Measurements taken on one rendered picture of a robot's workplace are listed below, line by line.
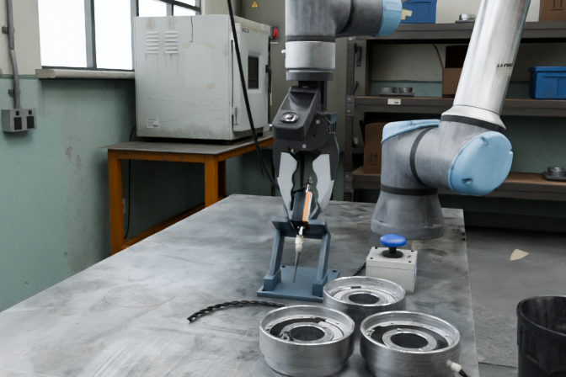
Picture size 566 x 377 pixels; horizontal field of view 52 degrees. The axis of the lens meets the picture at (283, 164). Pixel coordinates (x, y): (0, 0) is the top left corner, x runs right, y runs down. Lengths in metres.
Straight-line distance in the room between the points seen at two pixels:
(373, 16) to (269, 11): 3.74
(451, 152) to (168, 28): 2.19
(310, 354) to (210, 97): 2.40
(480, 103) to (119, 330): 0.71
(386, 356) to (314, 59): 0.43
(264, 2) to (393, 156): 3.59
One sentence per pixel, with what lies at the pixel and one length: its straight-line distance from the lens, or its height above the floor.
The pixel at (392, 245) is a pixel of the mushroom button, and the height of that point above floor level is 0.87.
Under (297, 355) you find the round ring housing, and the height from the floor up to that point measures 0.83.
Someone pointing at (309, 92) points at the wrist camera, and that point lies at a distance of 0.85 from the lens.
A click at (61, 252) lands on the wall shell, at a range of 2.88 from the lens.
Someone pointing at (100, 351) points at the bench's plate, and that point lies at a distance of 0.71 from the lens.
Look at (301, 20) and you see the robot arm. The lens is 0.85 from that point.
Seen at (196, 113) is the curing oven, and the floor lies 0.94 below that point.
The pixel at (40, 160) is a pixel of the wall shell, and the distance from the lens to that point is 2.71.
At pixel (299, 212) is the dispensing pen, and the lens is 0.86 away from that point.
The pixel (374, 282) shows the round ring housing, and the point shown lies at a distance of 0.81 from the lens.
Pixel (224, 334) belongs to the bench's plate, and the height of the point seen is 0.80.
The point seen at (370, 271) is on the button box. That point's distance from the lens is 0.87.
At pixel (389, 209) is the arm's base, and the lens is 1.17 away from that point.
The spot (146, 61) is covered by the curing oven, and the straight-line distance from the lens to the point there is 3.09.
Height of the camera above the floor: 1.10
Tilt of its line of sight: 8 degrees down
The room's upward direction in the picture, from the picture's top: 1 degrees clockwise
